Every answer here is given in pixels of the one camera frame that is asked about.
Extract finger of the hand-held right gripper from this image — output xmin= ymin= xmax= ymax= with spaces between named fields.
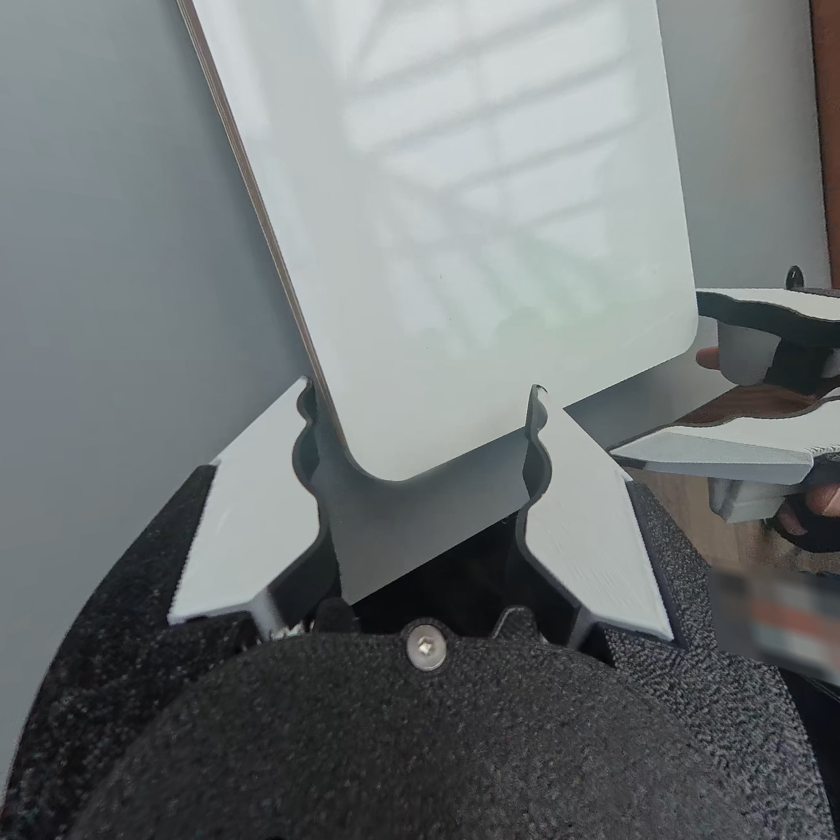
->
xmin=696 ymin=287 xmax=840 ymax=388
xmin=609 ymin=394 xmax=840 ymax=524

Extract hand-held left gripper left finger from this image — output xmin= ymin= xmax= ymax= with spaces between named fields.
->
xmin=167 ymin=376 xmax=340 ymax=642

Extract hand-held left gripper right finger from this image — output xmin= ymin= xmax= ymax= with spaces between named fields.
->
xmin=515 ymin=384 xmax=675 ymax=651

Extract stack of white boards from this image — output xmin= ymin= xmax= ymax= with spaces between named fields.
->
xmin=176 ymin=0 xmax=700 ymax=484

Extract person's right hand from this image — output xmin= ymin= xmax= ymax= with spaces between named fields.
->
xmin=696 ymin=346 xmax=840 ymax=538

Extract yellow parts bins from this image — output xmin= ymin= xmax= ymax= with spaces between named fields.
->
xmin=809 ymin=0 xmax=840 ymax=291

